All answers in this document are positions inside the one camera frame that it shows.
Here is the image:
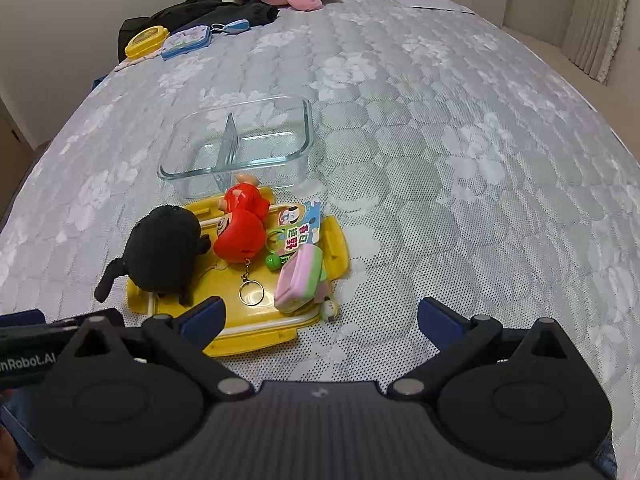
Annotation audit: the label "grey floral quilted mattress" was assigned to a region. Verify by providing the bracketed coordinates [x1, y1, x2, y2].
[0, 0, 640, 466]

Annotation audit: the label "yellow container lid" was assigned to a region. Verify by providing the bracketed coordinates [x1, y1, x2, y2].
[125, 192, 351, 358]

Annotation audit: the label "small yellow box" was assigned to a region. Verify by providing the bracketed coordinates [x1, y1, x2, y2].
[124, 25, 167, 59]

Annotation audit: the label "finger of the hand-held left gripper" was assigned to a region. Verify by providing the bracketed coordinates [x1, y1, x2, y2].
[0, 309, 47, 330]
[47, 308, 126, 335]

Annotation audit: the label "black plush toy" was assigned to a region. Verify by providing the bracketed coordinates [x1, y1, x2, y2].
[94, 205, 212, 307]

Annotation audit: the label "black cloth bag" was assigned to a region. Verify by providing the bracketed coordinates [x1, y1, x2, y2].
[117, 0, 281, 59]

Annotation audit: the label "person's blue jeans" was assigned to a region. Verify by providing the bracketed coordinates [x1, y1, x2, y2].
[0, 389, 619, 480]

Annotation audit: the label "clear glass divided container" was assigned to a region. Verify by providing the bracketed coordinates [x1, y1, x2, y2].
[157, 96, 315, 202]

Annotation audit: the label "blue white packet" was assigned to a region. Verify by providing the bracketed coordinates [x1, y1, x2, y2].
[160, 24, 209, 61]

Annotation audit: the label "pink and green squishy toy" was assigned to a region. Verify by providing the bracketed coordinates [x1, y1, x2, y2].
[273, 246, 342, 322]

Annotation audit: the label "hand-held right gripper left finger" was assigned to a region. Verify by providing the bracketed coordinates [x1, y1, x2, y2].
[61, 296, 254, 402]

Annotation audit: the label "beige curtain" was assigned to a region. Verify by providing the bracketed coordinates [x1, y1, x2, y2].
[561, 0, 635, 87]

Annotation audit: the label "white papers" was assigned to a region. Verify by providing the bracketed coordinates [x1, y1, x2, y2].
[386, 0, 477, 16]

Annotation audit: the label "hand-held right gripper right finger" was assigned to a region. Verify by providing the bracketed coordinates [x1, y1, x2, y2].
[387, 296, 581, 402]

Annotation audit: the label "red figure keychain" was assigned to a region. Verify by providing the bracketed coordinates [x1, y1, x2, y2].
[212, 172, 274, 307]

